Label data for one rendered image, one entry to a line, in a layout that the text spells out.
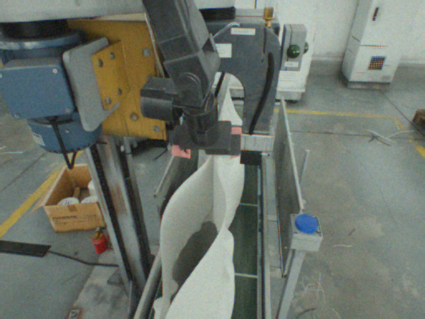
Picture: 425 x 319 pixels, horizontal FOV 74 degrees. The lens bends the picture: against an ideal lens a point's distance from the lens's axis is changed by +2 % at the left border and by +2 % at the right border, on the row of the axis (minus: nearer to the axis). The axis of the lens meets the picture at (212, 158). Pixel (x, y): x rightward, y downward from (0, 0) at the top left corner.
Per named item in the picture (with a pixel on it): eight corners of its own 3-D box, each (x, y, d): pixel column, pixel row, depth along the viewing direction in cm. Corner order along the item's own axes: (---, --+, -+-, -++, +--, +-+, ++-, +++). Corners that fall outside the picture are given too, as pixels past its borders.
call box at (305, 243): (318, 252, 78) (323, 238, 75) (289, 248, 79) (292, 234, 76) (314, 230, 85) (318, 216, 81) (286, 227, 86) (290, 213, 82)
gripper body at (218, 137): (183, 125, 58) (176, 103, 52) (232, 125, 57) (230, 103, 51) (179, 152, 56) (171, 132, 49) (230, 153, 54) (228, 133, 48)
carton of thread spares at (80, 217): (117, 229, 185) (109, 202, 171) (37, 234, 182) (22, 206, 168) (130, 180, 228) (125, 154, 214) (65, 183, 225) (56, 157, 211)
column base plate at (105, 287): (148, 336, 132) (141, 314, 120) (64, 323, 137) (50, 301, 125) (174, 248, 173) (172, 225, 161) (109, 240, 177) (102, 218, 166)
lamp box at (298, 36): (300, 71, 64) (307, 29, 59) (280, 71, 65) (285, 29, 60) (296, 62, 71) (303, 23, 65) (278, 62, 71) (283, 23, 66)
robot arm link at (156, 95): (198, 76, 38) (214, 48, 43) (121, 66, 40) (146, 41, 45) (202, 141, 46) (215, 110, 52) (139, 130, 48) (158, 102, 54)
